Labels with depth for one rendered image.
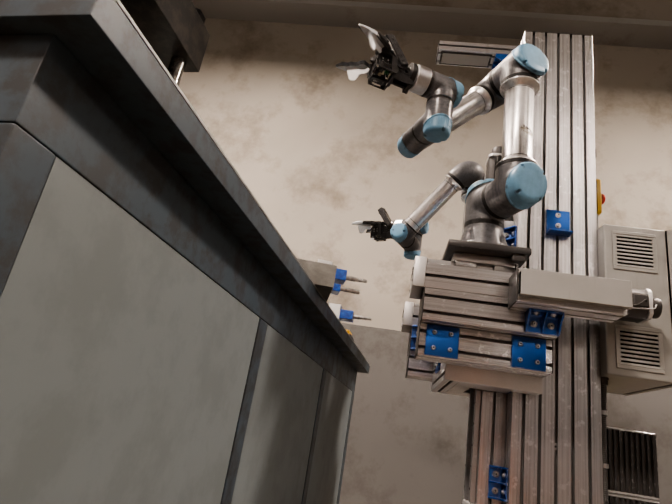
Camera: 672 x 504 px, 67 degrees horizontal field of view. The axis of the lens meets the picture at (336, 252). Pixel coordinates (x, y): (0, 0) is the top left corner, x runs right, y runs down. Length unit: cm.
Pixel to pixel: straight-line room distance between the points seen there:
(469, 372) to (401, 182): 299
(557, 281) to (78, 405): 111
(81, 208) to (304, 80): 451
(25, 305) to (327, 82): 457
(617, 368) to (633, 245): 39
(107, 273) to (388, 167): 394
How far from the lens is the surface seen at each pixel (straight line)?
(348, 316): 153
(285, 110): 482
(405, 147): 154
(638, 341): 171
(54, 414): 56
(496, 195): 149
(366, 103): 478
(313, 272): 118
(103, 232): 57
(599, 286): 141
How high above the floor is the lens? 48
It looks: 20 degrees up
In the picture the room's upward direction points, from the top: 9 degrees clockwise
